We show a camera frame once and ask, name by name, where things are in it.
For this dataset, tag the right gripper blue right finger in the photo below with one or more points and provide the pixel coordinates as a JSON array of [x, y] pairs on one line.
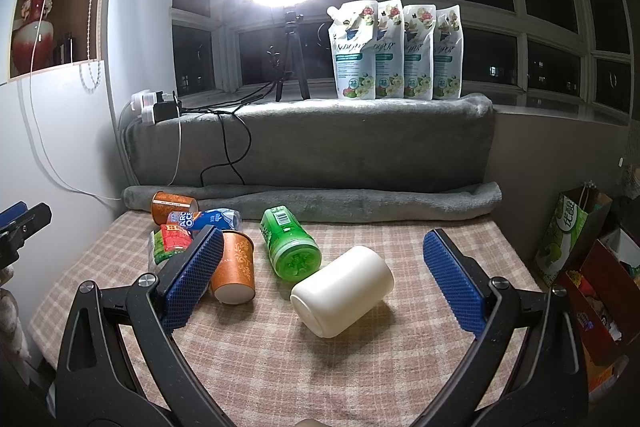
[[526, 364]]

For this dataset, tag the green paper shopping bag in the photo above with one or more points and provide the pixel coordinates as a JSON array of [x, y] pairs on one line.
[[575, 224]]

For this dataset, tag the grey fleece blanket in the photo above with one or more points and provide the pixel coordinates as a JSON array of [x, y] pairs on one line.
[[327, 160]]

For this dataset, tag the orange paper cup far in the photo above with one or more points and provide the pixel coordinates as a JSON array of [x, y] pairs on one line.
[[163, 203]]

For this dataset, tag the white plastic cup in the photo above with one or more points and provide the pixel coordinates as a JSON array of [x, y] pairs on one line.
[[338, 295]]

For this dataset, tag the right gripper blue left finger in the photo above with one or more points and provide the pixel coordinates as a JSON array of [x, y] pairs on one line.
[[96, 384]]

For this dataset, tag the orange paper cup near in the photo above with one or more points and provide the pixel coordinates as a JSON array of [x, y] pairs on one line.
[[233, 281]]

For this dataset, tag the blue orange Arctic Ocean cup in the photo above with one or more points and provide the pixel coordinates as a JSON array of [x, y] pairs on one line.
[[220, 218]]

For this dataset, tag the white power strip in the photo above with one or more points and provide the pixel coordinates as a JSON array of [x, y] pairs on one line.
[[142, 103]]

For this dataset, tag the red cardboard box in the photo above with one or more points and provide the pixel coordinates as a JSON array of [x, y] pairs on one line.
[[604, 294]]

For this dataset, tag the black power adapter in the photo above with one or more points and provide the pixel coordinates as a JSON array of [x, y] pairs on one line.
[[166, 107]]

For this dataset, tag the detergent refill pouch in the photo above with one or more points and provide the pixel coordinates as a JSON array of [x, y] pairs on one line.
[[389, 50], [420, 22], [448, 54], [352, 37]]

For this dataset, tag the orange paper cup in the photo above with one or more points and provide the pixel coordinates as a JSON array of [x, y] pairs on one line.
[[163, 203], [233, 281]]

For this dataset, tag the red white ceramic vase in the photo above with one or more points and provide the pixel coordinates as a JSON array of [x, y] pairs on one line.
[[33, 41]]

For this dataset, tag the black tripod stand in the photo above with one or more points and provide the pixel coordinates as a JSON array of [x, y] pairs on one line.
[[293, 59]]

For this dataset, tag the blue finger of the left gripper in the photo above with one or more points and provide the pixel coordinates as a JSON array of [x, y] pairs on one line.
[[18, 223]]

